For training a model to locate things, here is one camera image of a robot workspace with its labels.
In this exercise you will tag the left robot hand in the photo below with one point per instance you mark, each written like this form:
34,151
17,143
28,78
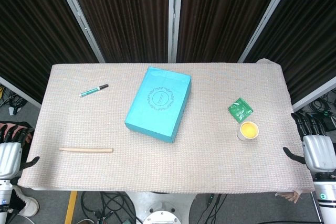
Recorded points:
10,153

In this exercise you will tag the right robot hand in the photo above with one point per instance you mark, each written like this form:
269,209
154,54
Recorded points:
319,153

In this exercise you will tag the light blue shoe box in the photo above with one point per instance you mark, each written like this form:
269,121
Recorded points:
157,103

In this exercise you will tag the paper cup with yellow liquid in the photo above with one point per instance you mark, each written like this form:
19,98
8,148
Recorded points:
249,130

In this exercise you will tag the wooden stick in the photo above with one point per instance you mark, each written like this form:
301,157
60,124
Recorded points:
86,150

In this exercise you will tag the green tea packet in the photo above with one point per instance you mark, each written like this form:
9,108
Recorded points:
240,110

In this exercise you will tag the green marker pen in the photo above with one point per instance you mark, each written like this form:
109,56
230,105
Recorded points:
93,90

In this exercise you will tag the dark ribbed partition panel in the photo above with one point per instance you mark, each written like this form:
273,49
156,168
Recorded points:
309,32
126,16
31,30
223,16

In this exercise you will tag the beige woven tablecloth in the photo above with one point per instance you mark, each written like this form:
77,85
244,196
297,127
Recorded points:
168,166

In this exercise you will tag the aluminium partition post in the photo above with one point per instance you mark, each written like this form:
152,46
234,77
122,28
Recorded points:
315,95
18,91
265,22
174,16
78,16

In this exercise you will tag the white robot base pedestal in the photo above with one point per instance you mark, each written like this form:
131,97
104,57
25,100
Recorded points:
162,208

